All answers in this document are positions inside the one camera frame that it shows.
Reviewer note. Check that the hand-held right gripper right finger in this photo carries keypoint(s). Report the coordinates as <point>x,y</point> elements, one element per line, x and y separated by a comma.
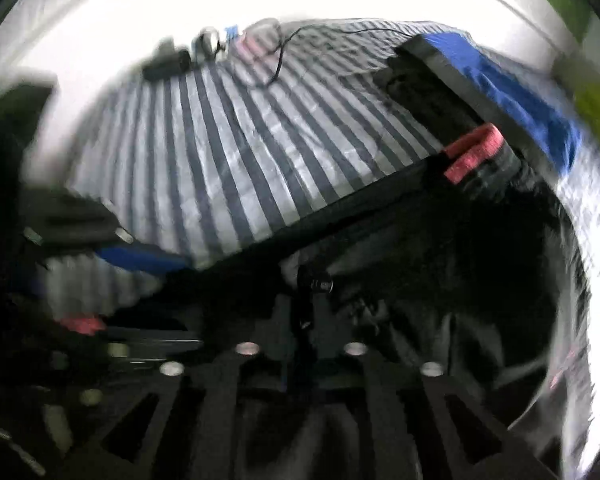
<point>380,400</point>

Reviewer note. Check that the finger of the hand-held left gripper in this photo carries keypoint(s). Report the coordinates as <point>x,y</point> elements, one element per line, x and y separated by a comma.
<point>140,259</point>
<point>150,342</point>

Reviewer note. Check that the striped bed cover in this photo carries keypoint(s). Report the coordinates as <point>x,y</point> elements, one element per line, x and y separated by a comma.
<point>230,160</point>

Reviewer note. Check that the blue folded shorts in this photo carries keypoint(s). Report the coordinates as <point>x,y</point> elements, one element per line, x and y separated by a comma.
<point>520,95</point>

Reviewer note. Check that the black power adapter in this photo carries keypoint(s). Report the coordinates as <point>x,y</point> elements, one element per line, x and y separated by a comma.
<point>165,64</point>

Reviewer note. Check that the black pants with red waistband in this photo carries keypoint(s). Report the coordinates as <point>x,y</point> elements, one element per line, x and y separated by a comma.
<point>430,260</point>

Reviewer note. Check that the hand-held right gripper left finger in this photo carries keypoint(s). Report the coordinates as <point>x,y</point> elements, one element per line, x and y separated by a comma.
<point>225,400</point>

